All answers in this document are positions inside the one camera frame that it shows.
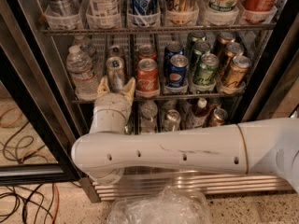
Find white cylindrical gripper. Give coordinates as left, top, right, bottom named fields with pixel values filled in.
left=90, top=76, right=135, bottom=134

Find silver redbull can front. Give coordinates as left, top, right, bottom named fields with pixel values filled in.
left=106, top=56, right=126, bottom=92

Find silver redbull can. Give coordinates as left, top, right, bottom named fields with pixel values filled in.
left=106, top=56, right=126, bottom=92
left=108, top=45, right=125, bottom=59

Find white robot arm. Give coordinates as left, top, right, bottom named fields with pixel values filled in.
left=71, top=77, right=299, bottom=191

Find front red coca-cola can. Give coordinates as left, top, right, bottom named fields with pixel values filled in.
left=137, top=58, right=159, bottom=91

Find red coca-cola can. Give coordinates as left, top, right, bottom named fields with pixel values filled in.
left=137, top=58, right=159, bottom=91
left=137, top=44, right=157, bottom=60

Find water bottle bottom shelf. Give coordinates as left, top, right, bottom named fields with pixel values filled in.
left=139, top=100, right=158, bottom=133

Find silver redbull can rear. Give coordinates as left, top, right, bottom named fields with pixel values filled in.
left=108, top=45, right=125, bottom=59

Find green can bottom shelf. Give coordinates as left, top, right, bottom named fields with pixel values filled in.
left=124, top=117, right=133, bottom=134

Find rear red coca-cola can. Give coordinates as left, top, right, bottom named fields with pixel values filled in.
left=137, top=44, right=157, bottom=60

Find front blue pepsi can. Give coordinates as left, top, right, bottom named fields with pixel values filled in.
left=166, top=54, right=189, bottom=88

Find blue pepsi can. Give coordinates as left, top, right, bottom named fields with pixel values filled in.
left=166, top=54, right=189, bottom=88
left=164, top=41, right=184, bottom=76

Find silver can bottom shelf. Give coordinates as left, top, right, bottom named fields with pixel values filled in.
left=163, top=109, right=180, bottom=132

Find rear blue pepsi can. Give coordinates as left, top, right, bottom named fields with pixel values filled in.
left=164, top=41, right=184, bottom=76

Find front green soda can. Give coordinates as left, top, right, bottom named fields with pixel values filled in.
left=192, top=53, right=219, bottom=86

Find green soda can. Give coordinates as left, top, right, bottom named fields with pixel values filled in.
left=192, top=53, right=219, bottom=86
left=190, top=40, right=211, bottom=75
left=186, top=32, right=206, bottom=55

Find white labelled bottle top shelf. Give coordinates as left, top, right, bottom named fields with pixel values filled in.
left=86, top=0, right=121, bottom=19

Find stainless fridge cabinet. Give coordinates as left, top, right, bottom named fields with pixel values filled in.
left=0, top=0, right=295, bottom=203

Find rear green soda can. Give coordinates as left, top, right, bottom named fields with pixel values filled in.
left=186, top=32, right=206, bottom=55

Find middle green soda can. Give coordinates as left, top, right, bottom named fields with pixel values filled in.
left=190, top=40, right=211, bottom=75

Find left glass fridge door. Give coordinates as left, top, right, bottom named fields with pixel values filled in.
left=0, top=49, right=79, bottom=186

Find glass fridge door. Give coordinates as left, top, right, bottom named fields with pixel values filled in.
left=0, top=49, right=79, bottom=186
left=232, top=13, right=299, bottom=123

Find copper can bottom shelf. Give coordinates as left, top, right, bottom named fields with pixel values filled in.
left=207, top=108, right=228, bottom=127

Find front gold soda can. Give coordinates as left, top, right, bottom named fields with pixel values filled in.
left=221, top=55, right=251, bottom=89

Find gold soda can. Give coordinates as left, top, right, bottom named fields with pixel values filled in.
left=221, top=55, right=251, bottom=89
left=213, top=32, right=235, bottom=57
left=218, top=42, right=244, bottom=77

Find rear gold soda can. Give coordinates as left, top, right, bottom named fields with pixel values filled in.
left=213, top=32, right=235, bottom=57

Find middle gold soda can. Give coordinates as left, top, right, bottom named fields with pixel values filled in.
left=218, top=42, right=244, bottom=77

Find right glass fridge door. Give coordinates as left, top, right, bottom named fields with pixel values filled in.
left=232, top=13, right=299, bottom=123

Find front clear water bottle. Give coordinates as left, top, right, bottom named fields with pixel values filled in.
left=66, top=45, right=99, bottom=101

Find clear water bottle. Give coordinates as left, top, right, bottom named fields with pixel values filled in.
left=73, top=35, right=99, bottom=75
left=66, top=45, right=99, bottom=101

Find rear clear water bottle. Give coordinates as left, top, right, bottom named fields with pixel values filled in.
left=73, top=35, right=99, bottom=75

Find amber juice bottle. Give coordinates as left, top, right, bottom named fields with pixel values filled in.
left=185, top=98, right=208, bottom=130

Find crumpled clear plastic wrap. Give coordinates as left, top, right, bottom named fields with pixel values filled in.
left=107, top=186, right=212, bottom=224

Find orange extension cable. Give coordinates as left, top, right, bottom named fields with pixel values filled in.
left=0, top=105, right=61, bottom=224

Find black floor cables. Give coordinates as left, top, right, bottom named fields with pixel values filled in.
left=0, top=119, right=82, bottom=224

